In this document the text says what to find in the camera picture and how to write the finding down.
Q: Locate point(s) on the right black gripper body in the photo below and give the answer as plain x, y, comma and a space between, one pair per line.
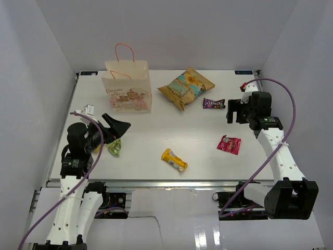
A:
247, 112

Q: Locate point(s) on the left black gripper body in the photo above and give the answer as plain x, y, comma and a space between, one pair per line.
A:
95, 134

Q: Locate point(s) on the yellow M&M's candy pack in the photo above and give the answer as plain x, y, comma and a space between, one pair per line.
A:
97, 149

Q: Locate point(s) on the green snack packet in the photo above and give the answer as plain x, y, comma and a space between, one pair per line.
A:
114, 147

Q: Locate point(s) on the purple M&M's candy pack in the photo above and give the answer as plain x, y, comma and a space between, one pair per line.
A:
211, 104

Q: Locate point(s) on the red candy packet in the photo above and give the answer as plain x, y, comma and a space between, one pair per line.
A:
229, 144

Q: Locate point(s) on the golden chips bag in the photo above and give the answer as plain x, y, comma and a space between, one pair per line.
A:
184, 89

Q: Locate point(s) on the yellow snack bar wrapper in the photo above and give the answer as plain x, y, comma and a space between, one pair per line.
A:
169, 157

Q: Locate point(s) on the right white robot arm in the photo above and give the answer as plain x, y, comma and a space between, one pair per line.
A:
292, 196

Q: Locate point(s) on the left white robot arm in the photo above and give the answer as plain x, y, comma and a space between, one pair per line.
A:
80, 199

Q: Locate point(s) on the white paper gift bag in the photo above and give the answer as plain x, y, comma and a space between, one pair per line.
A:
127, 83

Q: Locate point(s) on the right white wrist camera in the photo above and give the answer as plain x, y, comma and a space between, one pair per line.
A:
247, 90

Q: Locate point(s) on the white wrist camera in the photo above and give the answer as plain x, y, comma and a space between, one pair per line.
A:
247, 90
87, 110

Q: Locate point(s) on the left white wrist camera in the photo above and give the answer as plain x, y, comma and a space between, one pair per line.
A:
87, 110

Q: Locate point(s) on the aluminium front rail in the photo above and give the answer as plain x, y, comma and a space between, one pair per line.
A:
169, 184

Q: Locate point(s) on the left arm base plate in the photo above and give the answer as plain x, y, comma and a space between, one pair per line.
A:
110, 208

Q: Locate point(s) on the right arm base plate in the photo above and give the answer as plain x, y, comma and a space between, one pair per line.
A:
256, 213

